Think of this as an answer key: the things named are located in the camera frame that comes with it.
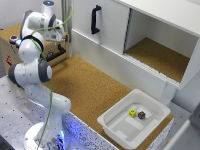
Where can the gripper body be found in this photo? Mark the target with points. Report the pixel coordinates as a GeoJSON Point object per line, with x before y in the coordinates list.
{"type": "Point", "coordinates": [57, 34]}

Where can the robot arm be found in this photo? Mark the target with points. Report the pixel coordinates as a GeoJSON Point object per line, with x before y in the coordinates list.
{"type": "Point", "coordinates": [29, 72]}

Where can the blue button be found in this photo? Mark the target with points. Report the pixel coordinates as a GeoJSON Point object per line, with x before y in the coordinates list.
{"type": "Point", "coordinates": [18, 42]}

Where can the red button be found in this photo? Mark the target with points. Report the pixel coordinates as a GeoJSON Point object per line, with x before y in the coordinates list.
{"type": "Point", "coordinates": [13, 39]}

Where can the wooden drawer box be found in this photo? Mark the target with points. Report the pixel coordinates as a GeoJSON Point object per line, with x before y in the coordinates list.
{"type": "Point", "coordinates": [8, 50]}

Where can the white sliding door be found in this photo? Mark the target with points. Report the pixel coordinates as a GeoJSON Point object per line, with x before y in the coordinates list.
{"type": "Point", "coordinates": [111, 23]}

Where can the white cabinet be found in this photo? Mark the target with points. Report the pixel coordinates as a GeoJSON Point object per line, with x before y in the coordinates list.
{"type": "Point", "coordinates": [156, 20]}

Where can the yellow block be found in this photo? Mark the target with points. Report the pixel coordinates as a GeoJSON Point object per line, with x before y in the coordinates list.
{"type": "Point", "coordinates": [132, 113]}

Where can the white plastic box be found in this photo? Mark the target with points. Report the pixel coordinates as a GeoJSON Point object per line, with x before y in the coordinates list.
{"type": "Point", "coordinates": [123, 128]}

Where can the purple block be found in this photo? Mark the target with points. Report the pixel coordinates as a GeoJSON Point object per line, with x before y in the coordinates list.
{"type": "Point", "coordinates": [141, 115]}

